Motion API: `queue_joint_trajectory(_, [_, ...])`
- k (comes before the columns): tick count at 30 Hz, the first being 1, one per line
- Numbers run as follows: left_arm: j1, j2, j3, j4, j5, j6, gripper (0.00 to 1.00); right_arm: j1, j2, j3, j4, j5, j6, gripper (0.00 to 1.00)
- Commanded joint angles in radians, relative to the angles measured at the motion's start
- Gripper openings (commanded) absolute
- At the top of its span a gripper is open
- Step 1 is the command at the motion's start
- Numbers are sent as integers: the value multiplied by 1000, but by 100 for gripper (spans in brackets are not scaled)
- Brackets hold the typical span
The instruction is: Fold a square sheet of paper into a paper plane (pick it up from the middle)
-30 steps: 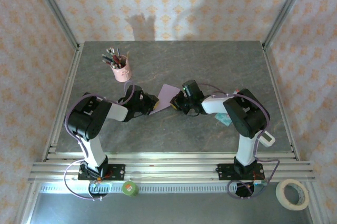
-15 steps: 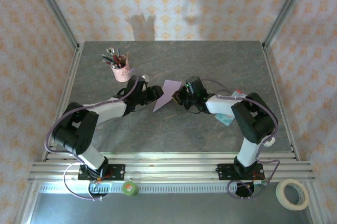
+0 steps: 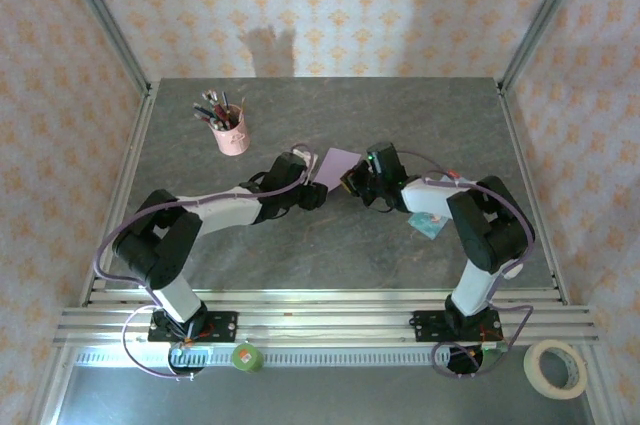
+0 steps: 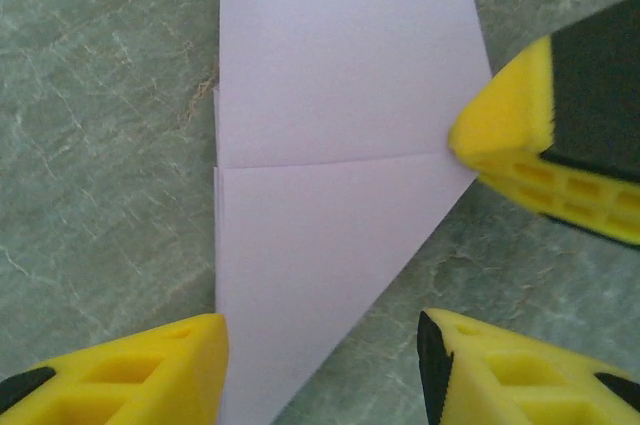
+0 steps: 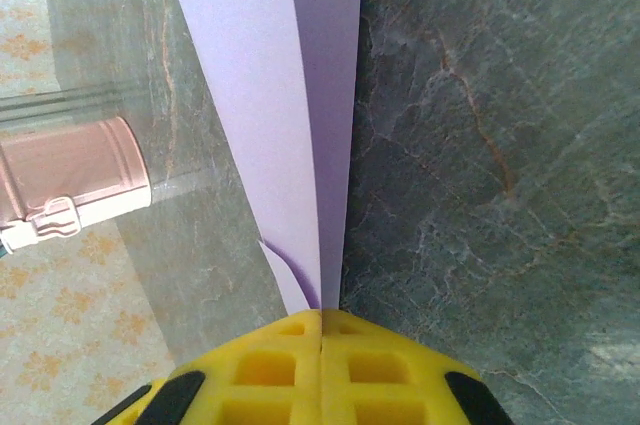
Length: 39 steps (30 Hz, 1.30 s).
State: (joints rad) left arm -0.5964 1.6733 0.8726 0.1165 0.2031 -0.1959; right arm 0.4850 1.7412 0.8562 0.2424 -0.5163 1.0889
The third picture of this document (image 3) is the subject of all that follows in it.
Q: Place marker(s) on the red pen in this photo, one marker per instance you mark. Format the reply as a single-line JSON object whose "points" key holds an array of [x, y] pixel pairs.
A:
{"points": [[220, 114]]}

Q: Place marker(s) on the white-tipped pen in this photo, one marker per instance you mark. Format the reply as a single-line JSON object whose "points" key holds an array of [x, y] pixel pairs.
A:
{"points": [[207, 97]]}

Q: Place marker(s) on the wooden pencil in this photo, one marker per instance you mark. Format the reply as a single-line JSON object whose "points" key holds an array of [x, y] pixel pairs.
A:
{"points": [[242, 107]]}

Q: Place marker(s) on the teal illustrated card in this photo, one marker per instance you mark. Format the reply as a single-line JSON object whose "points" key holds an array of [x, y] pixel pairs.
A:
{"points": [[427, 225]]}

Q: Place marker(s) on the pink pen cup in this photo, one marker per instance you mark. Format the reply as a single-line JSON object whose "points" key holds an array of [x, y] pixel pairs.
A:
{"points": [[234, 140]]}

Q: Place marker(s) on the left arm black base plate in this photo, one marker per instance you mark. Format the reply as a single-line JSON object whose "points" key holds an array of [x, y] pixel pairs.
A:
{"points": [[220, 325]]}

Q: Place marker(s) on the purple paper sheet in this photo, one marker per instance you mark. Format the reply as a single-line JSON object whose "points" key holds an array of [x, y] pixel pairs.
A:
{"points": [[337, 167]]}

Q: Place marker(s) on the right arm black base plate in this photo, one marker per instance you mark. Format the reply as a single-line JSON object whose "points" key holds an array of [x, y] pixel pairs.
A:
{"points": [[425, 325]]}

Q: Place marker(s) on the aluminium side rail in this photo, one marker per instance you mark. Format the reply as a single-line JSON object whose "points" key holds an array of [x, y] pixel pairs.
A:
{"points": [[125, 180], [520, 145]]}

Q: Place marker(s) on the aluminium mounting rail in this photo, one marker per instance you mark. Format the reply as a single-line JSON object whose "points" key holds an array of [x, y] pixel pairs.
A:
{"points": [[325, 317]]}

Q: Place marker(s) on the dark pen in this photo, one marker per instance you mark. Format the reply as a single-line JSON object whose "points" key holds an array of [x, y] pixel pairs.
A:
{"points": [[202, 110]]}

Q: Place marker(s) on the green tape roll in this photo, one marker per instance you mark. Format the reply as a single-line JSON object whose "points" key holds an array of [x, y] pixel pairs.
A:
{"points": [[247, 358]]}

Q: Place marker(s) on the aluminium corner post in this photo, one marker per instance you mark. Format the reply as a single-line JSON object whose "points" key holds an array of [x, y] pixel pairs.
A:
{"points": [[541, 20], [107, 20]]}

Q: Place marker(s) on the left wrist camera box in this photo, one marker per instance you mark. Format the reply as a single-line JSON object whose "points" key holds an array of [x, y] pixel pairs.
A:
{"points": [[310, 165]]}

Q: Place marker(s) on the white masking tape roll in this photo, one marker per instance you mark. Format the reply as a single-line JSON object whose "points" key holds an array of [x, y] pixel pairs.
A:
{"points": [[537, 370]]}

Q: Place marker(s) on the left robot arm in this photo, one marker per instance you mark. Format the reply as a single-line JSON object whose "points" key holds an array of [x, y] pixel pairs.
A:
{"points": [[225, 212]]}

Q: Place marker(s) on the blue pen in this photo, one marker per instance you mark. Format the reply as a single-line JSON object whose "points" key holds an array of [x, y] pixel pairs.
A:
{"points": [[224, 101]]}

